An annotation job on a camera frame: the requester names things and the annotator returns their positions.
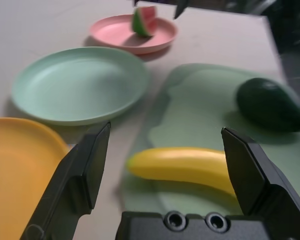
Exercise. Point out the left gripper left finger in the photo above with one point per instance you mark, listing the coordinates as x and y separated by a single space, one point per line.
75 180

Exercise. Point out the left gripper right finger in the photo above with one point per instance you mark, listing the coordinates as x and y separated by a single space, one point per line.
260 180

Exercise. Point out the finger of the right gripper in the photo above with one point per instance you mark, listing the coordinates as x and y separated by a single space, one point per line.
137 2
180 7

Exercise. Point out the toy watermelon slice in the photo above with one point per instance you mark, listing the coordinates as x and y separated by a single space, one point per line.
145 22

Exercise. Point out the dark green toy avocado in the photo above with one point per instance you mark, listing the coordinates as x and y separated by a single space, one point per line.
267 102

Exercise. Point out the pink plastic plate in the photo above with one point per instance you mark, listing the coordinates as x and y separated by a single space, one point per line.
110 32

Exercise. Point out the yellow plastic plate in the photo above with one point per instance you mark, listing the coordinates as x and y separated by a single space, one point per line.
20 162

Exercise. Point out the yellow toy banana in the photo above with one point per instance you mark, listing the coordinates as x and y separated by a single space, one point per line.
177 165

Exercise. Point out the green cutting board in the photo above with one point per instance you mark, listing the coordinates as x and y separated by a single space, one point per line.
202 105

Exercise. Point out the mint green plastic plate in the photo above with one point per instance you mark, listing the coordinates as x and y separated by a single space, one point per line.
77 85

